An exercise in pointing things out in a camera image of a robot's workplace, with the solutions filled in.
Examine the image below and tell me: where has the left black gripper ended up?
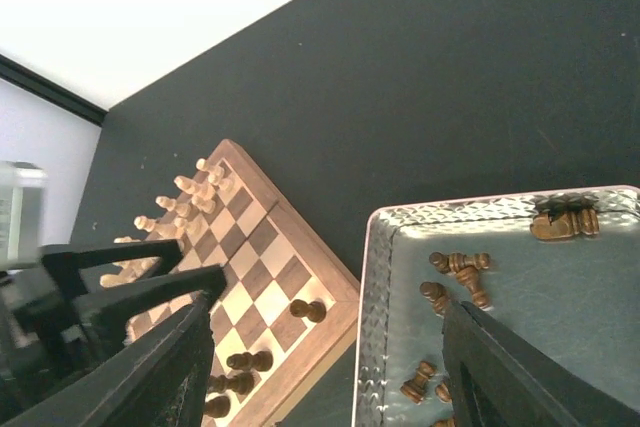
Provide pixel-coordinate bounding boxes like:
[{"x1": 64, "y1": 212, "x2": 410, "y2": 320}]
[{"x1": 1, "y1": 239, "x2": 227, "y2": 412}]

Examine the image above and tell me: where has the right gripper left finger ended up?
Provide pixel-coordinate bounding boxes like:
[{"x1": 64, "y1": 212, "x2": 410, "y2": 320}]
[{"x1": 2, "y1": 292, "x2": 214, "y2": 426}]

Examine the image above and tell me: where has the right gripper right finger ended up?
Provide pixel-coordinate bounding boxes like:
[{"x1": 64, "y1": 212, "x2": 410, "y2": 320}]
[{"x1": 442, "y1": 301, "x2": 639, "y2": 426}]

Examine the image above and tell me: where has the dark chess piece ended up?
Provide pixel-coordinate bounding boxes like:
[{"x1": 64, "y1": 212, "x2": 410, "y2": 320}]
[{"x1": 226, "y1": 350, "x2": 273, "y2": 372}]

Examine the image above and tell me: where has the dark chess piece placed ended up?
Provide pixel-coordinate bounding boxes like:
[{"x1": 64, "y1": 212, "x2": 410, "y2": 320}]
[{"x1": 289, "y1": 299, "x2": 326, "y2": 323}]

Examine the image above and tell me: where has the dark piece on board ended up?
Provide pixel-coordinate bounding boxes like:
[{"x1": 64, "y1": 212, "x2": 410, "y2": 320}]
[{"x1": 203, "y1": 395, "x2": 231, "y2": 418}]

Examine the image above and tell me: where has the dark pawn on board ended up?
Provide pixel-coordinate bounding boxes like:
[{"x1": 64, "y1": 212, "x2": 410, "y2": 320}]
[{"x1": 207, "y1": 372, "x2": 255, "y2": 395}]

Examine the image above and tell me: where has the white chess pieces group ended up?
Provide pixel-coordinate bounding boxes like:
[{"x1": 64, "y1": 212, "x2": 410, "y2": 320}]
[{"x1": 100, "y1": 158, "x2": 233, "y2": 288}]

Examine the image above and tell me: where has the wooden chess board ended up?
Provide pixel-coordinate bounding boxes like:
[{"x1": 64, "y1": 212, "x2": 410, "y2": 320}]
[{"x1": 99, "y1": 139, "x2": 361, "y2": 427}]

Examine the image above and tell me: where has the pile of dark chess pieces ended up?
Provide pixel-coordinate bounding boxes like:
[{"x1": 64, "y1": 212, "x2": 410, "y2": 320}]
[{"x1": 399, "y1": 194, "x2": 601, "y2": 427}]

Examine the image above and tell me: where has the pink metal tin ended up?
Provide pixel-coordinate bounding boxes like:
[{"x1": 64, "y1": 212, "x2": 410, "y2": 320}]
[{"x1": 351, "y1": 186, "x2": 639, "y2": 426}]

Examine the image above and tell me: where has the black frame post left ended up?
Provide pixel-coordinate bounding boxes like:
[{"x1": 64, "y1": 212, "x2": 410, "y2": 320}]
[{"x1": 0, "y1": 55, "x2": 107, "y2": 127}]

